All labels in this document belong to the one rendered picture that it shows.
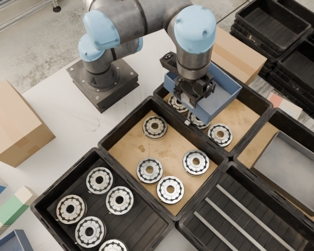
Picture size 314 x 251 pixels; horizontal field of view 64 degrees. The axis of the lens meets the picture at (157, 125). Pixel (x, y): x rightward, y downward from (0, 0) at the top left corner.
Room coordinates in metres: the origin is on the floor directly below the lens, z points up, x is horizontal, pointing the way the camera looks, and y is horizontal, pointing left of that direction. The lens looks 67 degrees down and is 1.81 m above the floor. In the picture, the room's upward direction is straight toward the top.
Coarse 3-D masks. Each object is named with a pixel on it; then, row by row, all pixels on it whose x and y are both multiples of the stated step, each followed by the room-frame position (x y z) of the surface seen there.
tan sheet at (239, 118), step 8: (168, 96) 0.57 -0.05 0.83; (232, 104) 0.53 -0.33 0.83; (240, 104) 0.53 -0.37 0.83; (224, 112) 0.49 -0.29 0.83; (232, 112) 0.49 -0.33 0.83; (240, 112) 0.49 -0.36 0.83; (248, 112) 0.49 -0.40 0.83; (216, 120) 0.45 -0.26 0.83; (224, 120) 0.45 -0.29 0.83; (232, 120) 0.45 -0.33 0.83; (240, 120) 0.45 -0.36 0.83; (248, 120) 0.45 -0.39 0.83; (256, 120) 0.45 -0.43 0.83; (208, 128) 0.41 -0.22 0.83; (232, 128) 0.41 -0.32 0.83; (240, 128) 0.41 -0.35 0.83; (248, 128) 0.41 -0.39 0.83; (240, 136) 0.37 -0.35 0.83; (232, 144) 0.34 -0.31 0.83
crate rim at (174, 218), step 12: (180, 120) 0.40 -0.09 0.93; (108, 132) 0.35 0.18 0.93; (192, 132) 0.35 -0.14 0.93; (108, 156) 0.26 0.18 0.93; (120, 168) 0.21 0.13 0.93; (132, 180) 0.17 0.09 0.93; (144, 192) 0.13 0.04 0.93; (156, 204) 0.09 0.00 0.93; (168, 216) 0.05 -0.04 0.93; (180, 216) 0.05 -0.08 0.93
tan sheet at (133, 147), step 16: (128, 144) 0.34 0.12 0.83; (144, 144) 0.34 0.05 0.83; (160, 144) 0.34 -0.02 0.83; (176, 144) 0.34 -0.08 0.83; (192, 144) 0.34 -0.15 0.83; (128, 160) 0.27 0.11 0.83; (160, 160) 0.27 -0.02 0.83; (176, 160) 0.27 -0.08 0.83; (176, 176) 0.20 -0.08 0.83; (192, 176) 0.20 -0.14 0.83; (208, 176) 0.20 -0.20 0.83; (192, 192) 0.14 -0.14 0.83; (176, 208) 0.09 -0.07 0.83
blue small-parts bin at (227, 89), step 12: (168, 72) 0.47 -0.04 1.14; (216, 72) 0.49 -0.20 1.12; (168, 84) 0.45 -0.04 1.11; (216, 84) 0.47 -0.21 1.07; (228, 84) 0.45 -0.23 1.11; (216, 96) 0.43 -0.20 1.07; (228, 96) 0.43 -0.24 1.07; (204, 108) 0.38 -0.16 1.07; (216, 108) 0.38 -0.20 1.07; (204, 120) 0.33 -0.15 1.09
